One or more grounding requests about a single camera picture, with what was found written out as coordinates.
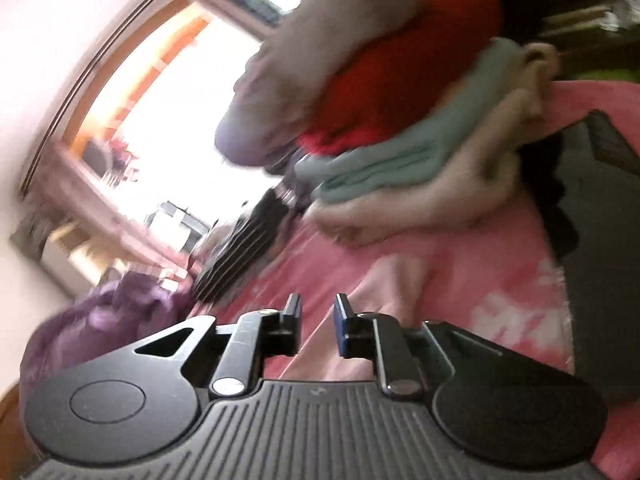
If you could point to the light pink garment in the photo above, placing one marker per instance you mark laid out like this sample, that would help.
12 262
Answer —
395 290

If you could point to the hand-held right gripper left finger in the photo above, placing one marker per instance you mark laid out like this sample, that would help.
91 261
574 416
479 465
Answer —
296 312

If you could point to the dark ribbed knit garment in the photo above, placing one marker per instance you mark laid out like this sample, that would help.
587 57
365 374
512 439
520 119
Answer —
240 250

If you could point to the teal folded garment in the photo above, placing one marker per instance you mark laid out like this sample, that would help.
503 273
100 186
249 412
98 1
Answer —
400 160

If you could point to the pink floral bed sheet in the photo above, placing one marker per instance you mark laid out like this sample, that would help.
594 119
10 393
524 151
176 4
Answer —
500 265

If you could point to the cluttered wooden desk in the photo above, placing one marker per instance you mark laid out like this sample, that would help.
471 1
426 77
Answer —
100 210

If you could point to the red folded garment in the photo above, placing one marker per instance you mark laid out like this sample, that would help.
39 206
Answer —
400 75

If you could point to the lavender grey garment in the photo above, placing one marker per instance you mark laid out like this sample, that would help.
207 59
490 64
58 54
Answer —
320 50

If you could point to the beige folded garment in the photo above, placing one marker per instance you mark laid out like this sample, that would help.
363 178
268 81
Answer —
425 210

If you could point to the purple cloth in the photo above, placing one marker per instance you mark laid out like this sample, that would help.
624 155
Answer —
100 320

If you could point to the bright window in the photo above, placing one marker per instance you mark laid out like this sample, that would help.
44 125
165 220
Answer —
175 135

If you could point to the cluttered shelf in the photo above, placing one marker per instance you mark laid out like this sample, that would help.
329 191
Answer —
575 10

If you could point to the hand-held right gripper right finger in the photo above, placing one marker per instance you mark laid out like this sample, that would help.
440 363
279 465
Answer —
341 325

